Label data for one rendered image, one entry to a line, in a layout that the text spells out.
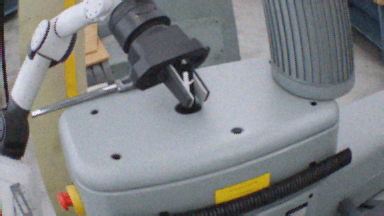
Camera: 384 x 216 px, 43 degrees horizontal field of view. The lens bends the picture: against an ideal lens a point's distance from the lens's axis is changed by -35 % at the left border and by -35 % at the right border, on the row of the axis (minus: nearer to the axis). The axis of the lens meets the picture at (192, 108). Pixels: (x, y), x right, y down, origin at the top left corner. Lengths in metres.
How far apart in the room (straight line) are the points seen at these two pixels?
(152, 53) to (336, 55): 0.31
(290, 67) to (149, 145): 0.25
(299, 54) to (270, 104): 0.10
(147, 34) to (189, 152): 0.20
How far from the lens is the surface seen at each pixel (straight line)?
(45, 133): 2.94
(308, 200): 1.11
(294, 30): 1.01
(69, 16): 1.24
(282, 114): 1.00
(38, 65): 1.34
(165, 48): 1.02
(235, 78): 1.11
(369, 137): 1.20
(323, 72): 1.02
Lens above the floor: 2.37
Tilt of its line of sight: 28 degrees down
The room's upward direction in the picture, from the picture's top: 5 degrees counter-clockwise
